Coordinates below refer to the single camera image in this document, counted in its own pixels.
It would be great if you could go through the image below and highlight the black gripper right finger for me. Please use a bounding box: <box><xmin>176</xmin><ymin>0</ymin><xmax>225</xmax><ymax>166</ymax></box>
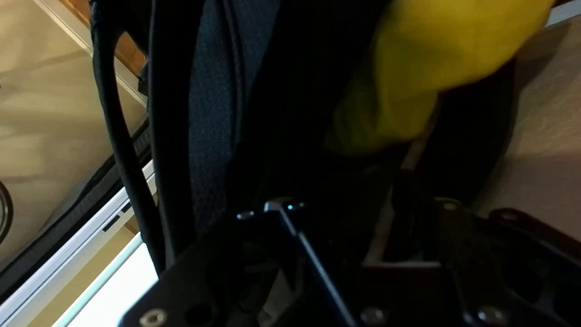
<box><xmin>434</xmin><ymin>194</ymin><xmax>581</xmax><ymax>327</ymax></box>

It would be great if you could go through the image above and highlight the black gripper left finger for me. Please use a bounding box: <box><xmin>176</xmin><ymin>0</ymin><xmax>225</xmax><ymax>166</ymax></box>
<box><xmin>116</xmin><ymin>196</ymin><xmax>359</xmax><ymax>327</ymax></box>

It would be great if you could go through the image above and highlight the black backpack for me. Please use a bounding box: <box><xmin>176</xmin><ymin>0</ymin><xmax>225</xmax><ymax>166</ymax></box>
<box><xmin>89</xmin><ymin>0</ymin><xmax>522</xmax><ymax>277</ymax></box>

